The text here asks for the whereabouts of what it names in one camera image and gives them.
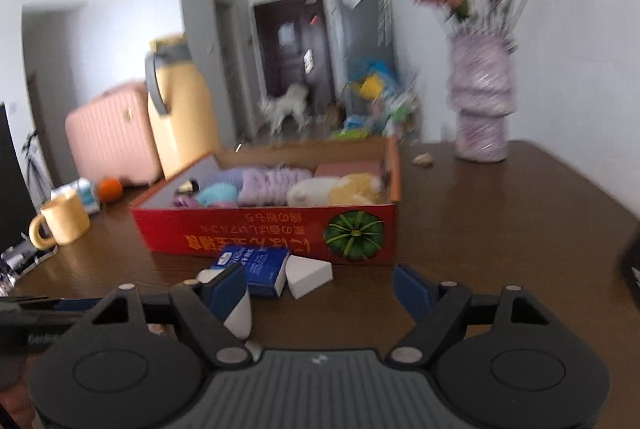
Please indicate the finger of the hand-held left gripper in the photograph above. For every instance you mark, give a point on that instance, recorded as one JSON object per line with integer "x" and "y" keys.
{"x": 30, "y": 309}

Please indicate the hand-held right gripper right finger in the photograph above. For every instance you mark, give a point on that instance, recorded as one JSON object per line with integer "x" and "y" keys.
{"x": 410, "y": 291}

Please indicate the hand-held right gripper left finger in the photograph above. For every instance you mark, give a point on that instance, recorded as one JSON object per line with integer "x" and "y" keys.
{"x": 227, "y": 294}

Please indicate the blue and white packet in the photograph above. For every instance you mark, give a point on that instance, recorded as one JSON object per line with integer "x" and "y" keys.
{"x": 255, "y": 266}

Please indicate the red cardboard box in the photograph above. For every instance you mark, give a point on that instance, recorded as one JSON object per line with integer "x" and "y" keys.
{"x": 280, "y": 234}

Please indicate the blue plush toy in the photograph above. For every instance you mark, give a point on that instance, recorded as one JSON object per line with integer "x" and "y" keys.
{"x": 217, "y": 195}

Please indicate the purple plush toy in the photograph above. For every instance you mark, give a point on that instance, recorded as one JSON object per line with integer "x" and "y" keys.
{"x": 186, "y": 202}

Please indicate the yellow and white plush toy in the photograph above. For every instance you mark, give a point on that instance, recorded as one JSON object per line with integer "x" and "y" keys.
{"x": 357, "y": 189}

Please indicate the lilac fuzzy cloth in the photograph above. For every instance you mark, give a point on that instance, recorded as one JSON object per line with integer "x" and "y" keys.
{"x": 270, "y": 186}

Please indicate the cream plush ball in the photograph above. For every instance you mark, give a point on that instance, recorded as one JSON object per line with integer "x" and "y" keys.
{"x": 312, "y": 191}

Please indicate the grey desk clutter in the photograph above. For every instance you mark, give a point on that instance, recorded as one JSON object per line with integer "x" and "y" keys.
{"x": 17, "y": 256}

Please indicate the yellow mug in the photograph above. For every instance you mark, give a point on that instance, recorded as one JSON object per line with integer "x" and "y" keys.
{"x": 67, "y": 219}

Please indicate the black monitor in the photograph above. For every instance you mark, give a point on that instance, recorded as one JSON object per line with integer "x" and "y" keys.
{"x": 15, "y": 189}

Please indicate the blue and white wipes pack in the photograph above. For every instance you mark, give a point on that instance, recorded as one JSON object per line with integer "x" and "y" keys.
{"x": 85, "y": 196}

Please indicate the small beige object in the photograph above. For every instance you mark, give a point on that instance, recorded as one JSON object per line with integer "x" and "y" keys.
{"x": 424, "y": 160}

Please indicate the orange fruit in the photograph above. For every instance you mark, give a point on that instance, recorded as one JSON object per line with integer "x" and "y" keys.
{"x": 110, "y": 190}

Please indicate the yellow thermos jug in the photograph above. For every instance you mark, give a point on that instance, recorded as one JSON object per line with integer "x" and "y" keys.
{"x": 185, "y": 119}

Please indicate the pink ribbed suitcase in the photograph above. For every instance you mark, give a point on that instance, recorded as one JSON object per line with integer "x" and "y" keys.
{"x": 110, "y": 134}

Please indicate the lilac ribbed vase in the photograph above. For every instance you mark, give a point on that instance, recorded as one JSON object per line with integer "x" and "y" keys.
{"x": 480, "y": 109}

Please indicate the white dog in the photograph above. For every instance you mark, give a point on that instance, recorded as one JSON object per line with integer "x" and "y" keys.
{"x": 290, "y": 104}

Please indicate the pile of colourful toys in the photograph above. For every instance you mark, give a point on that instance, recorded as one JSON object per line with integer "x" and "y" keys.
{"x": 372, "y": 86}

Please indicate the grey interior door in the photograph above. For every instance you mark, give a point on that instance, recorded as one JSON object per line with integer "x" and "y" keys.
{"x": 225, "y": 69}

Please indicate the dark wooden door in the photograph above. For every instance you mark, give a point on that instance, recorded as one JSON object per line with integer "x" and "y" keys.
{"x": 285, "y": 49}

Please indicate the grey refrigerator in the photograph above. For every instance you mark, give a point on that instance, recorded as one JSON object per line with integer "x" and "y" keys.
{"x": 370, "y": 24}

